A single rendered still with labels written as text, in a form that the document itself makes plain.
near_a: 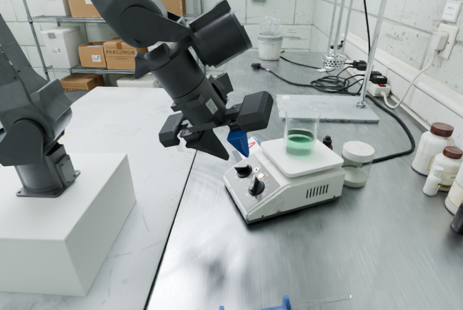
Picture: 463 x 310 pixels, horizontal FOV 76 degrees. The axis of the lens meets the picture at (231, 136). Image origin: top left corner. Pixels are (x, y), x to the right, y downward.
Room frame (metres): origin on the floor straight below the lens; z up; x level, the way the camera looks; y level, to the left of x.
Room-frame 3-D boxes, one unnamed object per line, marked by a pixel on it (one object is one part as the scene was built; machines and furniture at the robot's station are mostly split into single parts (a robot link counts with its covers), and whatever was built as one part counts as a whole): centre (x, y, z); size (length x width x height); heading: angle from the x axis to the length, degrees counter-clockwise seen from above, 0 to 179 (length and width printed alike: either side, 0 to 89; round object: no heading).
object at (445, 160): (0.49, -0.43, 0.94); 0.05 x 0.05 x 0.09
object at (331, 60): (0.90, -0.31, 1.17); 0.07 x 0.07 x 0.25
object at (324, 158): (0.48, -0.13, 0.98); 0.12 x 0.12 x 0.01; 20
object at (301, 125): (0.48, -0.13, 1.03); 0.07 x 0.06 x 0.08; 133
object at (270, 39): (1.60, -0.20, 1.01); 0.14 x 0.14 x 0.21
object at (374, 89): (1.21, -0.56, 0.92); 0.40 x 0.06 x 0.04; 176
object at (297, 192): (0.47, -0.11, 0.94); 0.22 x 0.13 x 0.08; 110
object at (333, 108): (0.90, -0.30, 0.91); 0.30 x 0.20 x 0.01; 86
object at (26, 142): (0.36, 0.27, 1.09); 0.09 x 0.07 x 0.06; 7
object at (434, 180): (0.47, -0.40, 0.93); 0.02 x 0.02 x 0.06
